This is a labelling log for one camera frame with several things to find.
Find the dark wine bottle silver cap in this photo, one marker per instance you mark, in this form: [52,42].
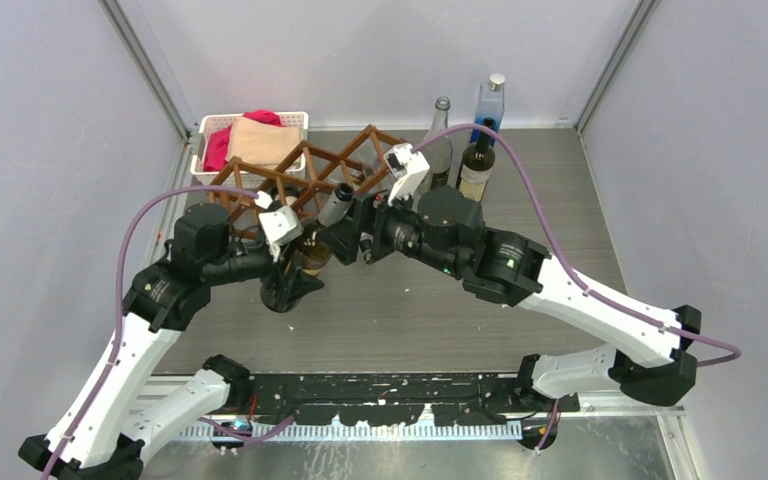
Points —
[310,251]

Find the white plastic basket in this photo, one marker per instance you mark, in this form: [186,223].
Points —
[213,135]

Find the dark wine bottle black neck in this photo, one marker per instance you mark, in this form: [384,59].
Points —
[285,196]

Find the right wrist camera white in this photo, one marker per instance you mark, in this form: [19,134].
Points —
[408,167]

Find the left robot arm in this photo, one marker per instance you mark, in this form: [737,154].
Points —
[100,436]

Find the beige folded cloth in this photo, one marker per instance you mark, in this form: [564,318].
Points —
[261,144]

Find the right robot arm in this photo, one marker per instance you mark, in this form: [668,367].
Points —
[645,351]

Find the clear glass bottle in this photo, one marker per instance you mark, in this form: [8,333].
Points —
[440,153]

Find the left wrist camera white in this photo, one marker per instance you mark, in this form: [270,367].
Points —
[280,226]

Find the clear bottle gold black cap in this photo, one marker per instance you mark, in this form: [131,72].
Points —
[366,250]

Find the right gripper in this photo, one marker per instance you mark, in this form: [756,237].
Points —
[342,238]

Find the blue square glass bottle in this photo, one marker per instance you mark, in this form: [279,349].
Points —
[490,101]

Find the red cloth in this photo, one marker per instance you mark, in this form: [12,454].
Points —
[258,137]

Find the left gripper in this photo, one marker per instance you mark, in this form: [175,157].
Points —
[294,282]

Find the brown wooden wine rack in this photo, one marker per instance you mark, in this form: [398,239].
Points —
[316,171]

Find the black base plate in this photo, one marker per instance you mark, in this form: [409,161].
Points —
[386,399]

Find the dark green wine bottle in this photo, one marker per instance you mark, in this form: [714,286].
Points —
[477,161]

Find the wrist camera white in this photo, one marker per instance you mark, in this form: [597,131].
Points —
[408,167]
[280,226]

